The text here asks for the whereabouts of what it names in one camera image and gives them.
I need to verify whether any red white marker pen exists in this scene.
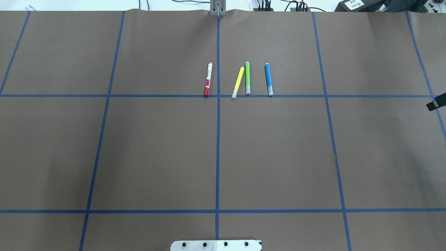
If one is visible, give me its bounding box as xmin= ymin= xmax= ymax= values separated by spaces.
xmin=203 ymin=61 xmax=213 ymax=97

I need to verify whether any blue marker pen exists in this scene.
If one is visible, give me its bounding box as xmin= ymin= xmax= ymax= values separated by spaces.
xmin=264 ymin=62 xmax=274 ymax=96

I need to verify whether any green marker pen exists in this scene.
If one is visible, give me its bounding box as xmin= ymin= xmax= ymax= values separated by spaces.
xmin=244 ymin=61 xmax=251 ymax=95

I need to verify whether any yellow marker pen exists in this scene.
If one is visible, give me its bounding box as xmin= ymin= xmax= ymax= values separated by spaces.
xmin=231 ymin=66 xmax=245 ymax=99

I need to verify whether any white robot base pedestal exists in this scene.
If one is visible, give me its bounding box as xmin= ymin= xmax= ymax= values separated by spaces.
xmin=170 ymin=239 xmax=262 ymax=251

